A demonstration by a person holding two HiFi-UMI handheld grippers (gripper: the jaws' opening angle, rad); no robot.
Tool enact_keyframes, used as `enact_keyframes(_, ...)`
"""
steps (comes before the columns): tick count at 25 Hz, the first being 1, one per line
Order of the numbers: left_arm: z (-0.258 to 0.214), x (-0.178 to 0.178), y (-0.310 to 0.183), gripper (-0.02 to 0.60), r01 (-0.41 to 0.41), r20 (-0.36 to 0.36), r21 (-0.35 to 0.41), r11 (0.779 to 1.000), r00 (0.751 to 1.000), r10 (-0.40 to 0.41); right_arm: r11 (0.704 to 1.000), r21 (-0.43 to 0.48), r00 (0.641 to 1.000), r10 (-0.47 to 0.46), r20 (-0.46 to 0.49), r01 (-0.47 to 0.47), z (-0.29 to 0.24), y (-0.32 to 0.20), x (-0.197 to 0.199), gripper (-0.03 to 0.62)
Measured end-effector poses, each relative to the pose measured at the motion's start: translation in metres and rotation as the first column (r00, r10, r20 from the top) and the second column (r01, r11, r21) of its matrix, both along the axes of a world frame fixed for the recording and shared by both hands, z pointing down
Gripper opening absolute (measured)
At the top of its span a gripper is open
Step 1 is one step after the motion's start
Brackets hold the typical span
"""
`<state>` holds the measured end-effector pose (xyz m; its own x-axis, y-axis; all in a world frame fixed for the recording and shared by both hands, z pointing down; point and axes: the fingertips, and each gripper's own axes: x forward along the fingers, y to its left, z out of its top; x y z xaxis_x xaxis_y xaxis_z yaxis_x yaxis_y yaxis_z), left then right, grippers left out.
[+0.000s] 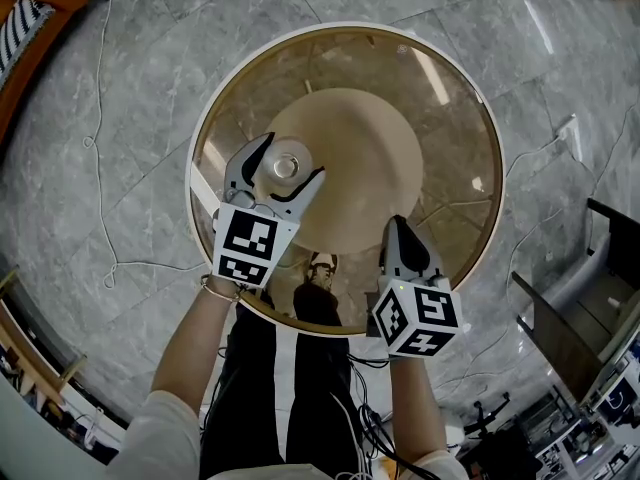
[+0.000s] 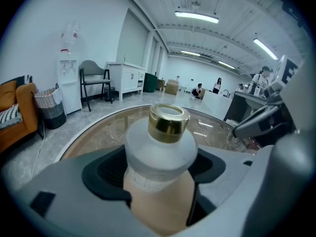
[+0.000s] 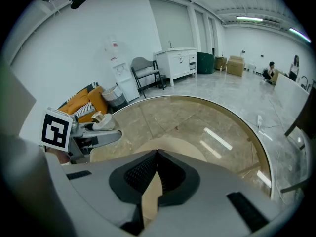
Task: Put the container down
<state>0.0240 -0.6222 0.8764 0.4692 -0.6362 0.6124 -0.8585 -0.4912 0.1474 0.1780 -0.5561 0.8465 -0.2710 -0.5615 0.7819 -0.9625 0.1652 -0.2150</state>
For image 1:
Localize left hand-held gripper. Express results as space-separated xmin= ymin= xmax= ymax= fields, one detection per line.
xmin=211 ymin=133 xmax=327 ymax=290

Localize white floor cable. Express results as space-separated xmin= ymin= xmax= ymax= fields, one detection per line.
xmin=81 ymin=0 xmax=207 ymax=290

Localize black office chair base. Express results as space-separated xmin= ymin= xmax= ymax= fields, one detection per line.
xmin=461 ymin=391 xmax=512 ymax=440

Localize gold bracelet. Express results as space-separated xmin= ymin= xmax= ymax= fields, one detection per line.
xmin=199 ymin=273 xmax=244 ymax=304

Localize white power strip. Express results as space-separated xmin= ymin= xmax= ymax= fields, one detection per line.
xmin=556 ymin=113 xmax=582 ymax=162

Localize wooden shelf frame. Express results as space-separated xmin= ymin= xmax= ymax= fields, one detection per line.
xmin=0 ymin=266 xmax=87 ymax=405

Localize dark desk grey panel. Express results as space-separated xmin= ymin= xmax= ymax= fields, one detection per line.
xmin=510 ymin=197 xmax=640 ymax=405

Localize black white striped blanket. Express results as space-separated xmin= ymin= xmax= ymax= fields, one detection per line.
xmin=0 ymin=0 xmax=57 ymax=85

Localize white power strip cable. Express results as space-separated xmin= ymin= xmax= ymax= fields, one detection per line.
xmin=503 ymin=132 xmax=569 ymax=178

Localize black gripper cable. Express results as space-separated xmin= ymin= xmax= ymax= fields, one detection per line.
xmin=344 ymin=352 xmax=447 ymax=480

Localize person's left forearm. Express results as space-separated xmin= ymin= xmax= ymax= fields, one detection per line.
xmin=149 ymin=274 xmax=247 ymax=405

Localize person's black trousers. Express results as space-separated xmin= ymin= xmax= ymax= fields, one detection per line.
xmin=199 ymin=287 xmax=362 ymax=480

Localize person's patterned shoe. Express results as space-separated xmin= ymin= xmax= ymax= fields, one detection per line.
xmin=304 ymin=251 xmax=339 ymax=290

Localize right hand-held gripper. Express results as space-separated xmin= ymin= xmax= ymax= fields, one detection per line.
xmin=365 ymin=214 xmax=464 ymax=359

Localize round glass table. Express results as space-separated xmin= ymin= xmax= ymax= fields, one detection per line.
xmin=184 ymin=21 xmax=507 ymax=339

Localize person's right forearm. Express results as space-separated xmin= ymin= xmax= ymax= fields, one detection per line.
xmin=386 ymin=354 xmax=449 ymax=462

